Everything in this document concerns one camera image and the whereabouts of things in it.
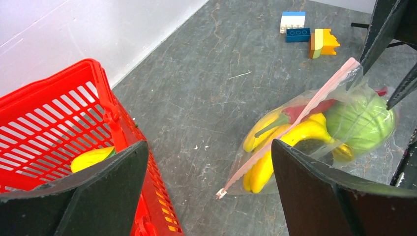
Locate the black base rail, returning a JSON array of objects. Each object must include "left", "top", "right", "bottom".
[{"left": 390, "top": 128, "right": 417, "bottom": 190}]

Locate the clear zip top bag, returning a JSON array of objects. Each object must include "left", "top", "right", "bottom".
[{"left": 216, "top": 58, "right": 380, "bottom": 199}]

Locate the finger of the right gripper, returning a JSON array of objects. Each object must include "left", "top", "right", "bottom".
[
  {"left": 359, "top": 0, "right": 409, "bottom": 74},
  {"left": 387, "top": 64, "right": 417, "bottom": 110}
]

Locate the black microphone stand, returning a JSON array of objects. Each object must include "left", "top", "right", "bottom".
[{"left": 351, "top": 23, "right": 417, "bottom": 50}]

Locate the yellow banana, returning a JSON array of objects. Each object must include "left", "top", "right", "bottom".
[{"left": 242, "top": 109, "right": 354, "bottom": 194}]

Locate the red plastic basket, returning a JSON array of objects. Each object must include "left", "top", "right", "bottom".
[{"left": 0, "top": 59, "right": 183, "bottom": 236}]

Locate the yellow orange toy block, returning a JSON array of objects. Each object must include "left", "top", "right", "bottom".
[{"left": 309, "top": 29, "right": 340, "bottom": 59}]

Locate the blue white toy block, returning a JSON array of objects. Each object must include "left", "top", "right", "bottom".
[{"left": 279, "top": 11, "right": 311, "bottom": 43}]

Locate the red chili pepper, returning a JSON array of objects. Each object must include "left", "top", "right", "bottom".
[{"left": 245, "top": 86, "right": 387, "bottom": 143}]

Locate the pale green cabbage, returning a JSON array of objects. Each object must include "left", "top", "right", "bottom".
[{"left": 325, "top": 96, "right": 396, "bottom": 156}]

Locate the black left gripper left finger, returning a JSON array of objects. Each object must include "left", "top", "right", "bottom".
[{"left": 0, "top": 141, "right": 149, "bottom": 236}]

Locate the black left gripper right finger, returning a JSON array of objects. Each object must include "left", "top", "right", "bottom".
[{"left": 271, "top": 140, "right": 417, "bottom": 236}]

